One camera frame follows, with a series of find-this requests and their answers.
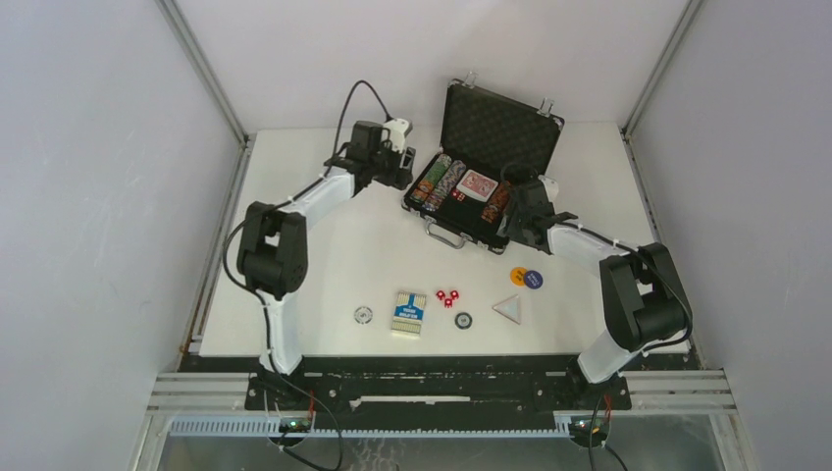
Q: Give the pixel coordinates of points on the clear triangle dealer marker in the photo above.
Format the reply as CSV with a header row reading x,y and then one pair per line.
x,y
510,308

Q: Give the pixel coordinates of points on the orange black poker chip row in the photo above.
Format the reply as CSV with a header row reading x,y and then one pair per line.
x,y
496,203

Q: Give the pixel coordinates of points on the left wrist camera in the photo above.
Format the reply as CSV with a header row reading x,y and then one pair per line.
x,y
394,134

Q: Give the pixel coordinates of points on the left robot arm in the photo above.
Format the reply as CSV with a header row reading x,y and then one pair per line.
x,y
272,255

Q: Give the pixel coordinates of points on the aluminium frame rail front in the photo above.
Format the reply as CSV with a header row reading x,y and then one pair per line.
x,y
641,393

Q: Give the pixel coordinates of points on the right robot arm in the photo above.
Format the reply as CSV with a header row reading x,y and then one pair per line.
x,y
644,303

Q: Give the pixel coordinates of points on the blue texas holdem card box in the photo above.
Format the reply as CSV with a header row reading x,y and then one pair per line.
x,y
408,314

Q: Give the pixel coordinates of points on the blue round button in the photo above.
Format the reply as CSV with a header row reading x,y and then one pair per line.
x,y
533,279

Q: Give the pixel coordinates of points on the red playing card deck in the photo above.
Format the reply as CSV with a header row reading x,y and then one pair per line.
x,y
477,186

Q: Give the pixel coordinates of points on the white poker chip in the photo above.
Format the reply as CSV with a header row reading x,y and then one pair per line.
x,y
363,315

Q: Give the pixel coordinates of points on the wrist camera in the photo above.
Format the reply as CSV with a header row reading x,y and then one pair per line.
x,y
394,134
550,186

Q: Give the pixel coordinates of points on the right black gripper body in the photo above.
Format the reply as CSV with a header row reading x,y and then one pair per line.
x,y
517,230

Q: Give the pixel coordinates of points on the aluminium frame post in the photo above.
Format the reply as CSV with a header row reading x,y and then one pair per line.
x,y
670,49
190,45

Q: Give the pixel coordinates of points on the yellow round button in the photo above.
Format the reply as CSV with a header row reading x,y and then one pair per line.
x,y
517,276

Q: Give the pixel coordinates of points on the blue tan poker chip row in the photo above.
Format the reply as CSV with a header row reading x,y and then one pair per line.
x,y
444,186

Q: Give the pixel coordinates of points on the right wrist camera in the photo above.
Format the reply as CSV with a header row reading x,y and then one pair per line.
x,y
550,186

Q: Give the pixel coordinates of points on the right aluminium frame post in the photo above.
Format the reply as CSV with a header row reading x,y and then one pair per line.
x,y
670,49

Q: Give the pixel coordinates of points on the left aluminium frame post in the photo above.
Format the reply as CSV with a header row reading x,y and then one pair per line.
x,y
190,45

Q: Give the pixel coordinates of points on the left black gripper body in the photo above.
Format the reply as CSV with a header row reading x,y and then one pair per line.
x,y
386,164

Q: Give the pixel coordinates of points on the black poker set case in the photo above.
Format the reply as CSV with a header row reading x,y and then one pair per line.
x,y
495,136

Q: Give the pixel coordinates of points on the green poker chip row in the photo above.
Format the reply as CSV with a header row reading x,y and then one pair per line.
x,y
429,181

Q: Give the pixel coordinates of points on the blue green 50 chip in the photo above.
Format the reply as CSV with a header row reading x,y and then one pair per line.
x,y
463,320

